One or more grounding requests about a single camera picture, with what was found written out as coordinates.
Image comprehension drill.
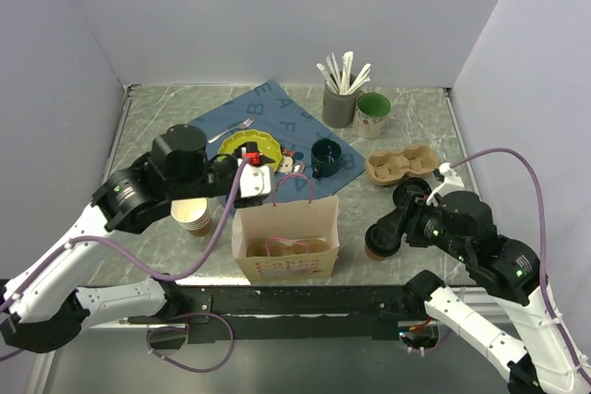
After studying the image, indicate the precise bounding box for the grey straw holder cup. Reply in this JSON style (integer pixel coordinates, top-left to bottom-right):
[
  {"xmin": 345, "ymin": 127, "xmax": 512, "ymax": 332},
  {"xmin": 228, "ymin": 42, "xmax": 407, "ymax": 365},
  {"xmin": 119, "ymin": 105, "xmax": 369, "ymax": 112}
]
[{"xmin": 321, "ymin": 83, "xmax": 363, "ymax": 128}]

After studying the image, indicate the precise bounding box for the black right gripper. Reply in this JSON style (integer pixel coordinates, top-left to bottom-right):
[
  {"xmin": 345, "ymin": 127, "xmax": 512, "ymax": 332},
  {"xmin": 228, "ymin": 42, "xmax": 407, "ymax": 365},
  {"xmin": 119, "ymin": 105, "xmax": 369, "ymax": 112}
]
[{"xmin": 374, "ymin": 187, "xmax": 470, "ymax": 259}]

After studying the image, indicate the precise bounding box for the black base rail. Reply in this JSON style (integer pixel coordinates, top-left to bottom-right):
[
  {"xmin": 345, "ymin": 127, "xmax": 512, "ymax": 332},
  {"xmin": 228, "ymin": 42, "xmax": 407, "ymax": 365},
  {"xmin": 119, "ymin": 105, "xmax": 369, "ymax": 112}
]
[{"xmin": 128, "ymin": 284, "xmax": 428, "ymax": 344}]

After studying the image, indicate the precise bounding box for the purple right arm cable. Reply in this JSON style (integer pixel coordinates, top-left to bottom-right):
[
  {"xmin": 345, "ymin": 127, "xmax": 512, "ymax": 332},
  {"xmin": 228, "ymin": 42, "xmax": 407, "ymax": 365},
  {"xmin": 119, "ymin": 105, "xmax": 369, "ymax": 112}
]
[{"xmin": 450, "ymin": 147, "xmax": 591, "ymax": 386}]

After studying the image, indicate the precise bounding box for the blue letter print cloth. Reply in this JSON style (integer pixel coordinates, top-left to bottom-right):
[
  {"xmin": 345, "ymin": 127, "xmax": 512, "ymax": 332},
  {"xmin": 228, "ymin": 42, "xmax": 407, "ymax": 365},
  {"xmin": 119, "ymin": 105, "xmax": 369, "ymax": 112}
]
[{"xmin": 190, "ymin": 81, "xmax": 365, "ymax": 203}]

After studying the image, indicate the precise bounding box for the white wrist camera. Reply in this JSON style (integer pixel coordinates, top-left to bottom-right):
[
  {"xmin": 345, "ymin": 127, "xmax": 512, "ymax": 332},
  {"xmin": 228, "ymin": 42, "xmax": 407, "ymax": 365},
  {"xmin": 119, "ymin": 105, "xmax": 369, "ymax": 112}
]
[
  {"xmin": 238, "ymin": 151, "xmax": 274, "ymax": 198},
  {"xmin": 426, "ymin": 162, "xmax": 465, "ymax": 206}
]

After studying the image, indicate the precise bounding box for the spare black cup lid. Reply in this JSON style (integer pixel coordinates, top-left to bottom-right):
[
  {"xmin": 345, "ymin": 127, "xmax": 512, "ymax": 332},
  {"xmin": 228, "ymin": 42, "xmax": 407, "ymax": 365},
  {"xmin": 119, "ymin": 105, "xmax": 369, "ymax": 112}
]
[{"xmin": 392, "ymin": 177, "xmax": 432, "ymax": 207}]

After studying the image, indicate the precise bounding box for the silver fork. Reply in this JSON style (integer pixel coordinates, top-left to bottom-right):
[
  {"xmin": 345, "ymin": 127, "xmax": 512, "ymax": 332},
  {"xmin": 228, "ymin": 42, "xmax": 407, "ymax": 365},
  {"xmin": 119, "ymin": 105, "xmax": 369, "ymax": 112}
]
[{"xmin": 208, "ymin": 119, "xmax": 254, "ymax": 144}]

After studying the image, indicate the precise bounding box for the stack of paper cups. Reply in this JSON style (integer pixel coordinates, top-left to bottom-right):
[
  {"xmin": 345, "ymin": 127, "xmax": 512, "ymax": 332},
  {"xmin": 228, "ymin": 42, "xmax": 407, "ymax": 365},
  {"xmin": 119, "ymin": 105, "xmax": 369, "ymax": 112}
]
[{"xmin": 171, "ymin": 198, "xmax": 212, "ymax": 237}]

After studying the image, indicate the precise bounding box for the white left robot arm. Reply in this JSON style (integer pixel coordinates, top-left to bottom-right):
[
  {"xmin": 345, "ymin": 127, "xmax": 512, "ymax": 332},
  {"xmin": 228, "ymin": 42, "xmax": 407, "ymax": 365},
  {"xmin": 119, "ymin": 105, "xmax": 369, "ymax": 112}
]
[{"xmin": 1, "ymin": 125, "xmax": 274, "ymax": 353}]

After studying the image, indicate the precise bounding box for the white wrapped straws bundle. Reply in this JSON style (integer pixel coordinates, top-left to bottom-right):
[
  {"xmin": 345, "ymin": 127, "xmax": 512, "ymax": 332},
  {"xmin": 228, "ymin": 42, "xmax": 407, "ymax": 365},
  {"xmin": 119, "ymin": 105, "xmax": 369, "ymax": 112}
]
[{"xmin": 316, "ymin": 51, "xmax": 371, "ymax": 96}]

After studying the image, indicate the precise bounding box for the green inside ceramic mug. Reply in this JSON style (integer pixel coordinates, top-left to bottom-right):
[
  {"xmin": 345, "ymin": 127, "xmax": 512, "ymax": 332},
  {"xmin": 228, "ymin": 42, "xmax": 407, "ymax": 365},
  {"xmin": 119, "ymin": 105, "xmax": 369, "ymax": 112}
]
[{"xmin": 353, "ymin": 92, "xmax": 391, "ymax": 139}]

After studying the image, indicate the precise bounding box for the silver cartoon handle spoon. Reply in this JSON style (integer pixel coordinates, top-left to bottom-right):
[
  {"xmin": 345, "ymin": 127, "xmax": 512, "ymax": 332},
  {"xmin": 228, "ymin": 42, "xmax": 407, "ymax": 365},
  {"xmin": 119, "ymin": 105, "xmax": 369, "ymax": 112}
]
[{"xmin": 278, "ymin": 161, "xmax": 306, "ymax": 175}]

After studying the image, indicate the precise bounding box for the yellow dotted plate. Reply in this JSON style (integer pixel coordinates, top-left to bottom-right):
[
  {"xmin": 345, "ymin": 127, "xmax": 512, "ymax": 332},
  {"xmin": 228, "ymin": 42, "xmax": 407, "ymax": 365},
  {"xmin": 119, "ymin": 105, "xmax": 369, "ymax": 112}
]
[{"xmin": 218, "ymin": 129, "xmax": 283, "ymax": 172}]

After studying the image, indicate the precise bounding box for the dark green mug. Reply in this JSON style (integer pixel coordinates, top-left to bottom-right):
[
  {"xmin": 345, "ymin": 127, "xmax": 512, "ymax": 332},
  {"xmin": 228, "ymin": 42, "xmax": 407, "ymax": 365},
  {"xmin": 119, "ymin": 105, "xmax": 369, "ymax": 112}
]
[{"xmin": 310, "ymin": 138, "xmax": 342, "ymax": 179}]

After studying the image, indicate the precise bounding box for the kraft paper cakes bag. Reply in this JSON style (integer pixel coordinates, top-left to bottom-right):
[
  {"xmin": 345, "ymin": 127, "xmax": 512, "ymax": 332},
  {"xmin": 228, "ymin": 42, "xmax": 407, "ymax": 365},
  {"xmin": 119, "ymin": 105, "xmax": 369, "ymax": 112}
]
[{"xmin": 232, "ymin": 185, "xmax": 340, "ymax": 283}]

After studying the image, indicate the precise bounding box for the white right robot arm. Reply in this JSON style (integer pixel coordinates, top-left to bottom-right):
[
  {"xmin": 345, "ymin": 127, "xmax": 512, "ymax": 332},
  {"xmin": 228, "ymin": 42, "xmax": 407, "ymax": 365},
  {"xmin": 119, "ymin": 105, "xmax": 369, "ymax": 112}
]
[{"xmin": 365, "ymin": 191, "xmax": 590, "ymax": 393}]

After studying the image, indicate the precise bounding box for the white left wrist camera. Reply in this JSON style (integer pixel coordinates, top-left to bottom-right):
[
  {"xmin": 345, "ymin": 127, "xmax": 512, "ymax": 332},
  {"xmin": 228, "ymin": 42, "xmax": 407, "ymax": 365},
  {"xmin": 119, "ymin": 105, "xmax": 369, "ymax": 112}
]
[{"xmin": 238, "ymin": 151, "xmax": 274, "ymax": 198}]

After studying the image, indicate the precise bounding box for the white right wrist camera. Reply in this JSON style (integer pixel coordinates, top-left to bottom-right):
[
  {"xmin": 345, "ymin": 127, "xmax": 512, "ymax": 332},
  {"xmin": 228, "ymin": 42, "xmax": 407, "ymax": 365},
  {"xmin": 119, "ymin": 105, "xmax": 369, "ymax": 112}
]
[{"xmin": 426, "ymin": 162, "xmax": 465, "ymax": 206}]

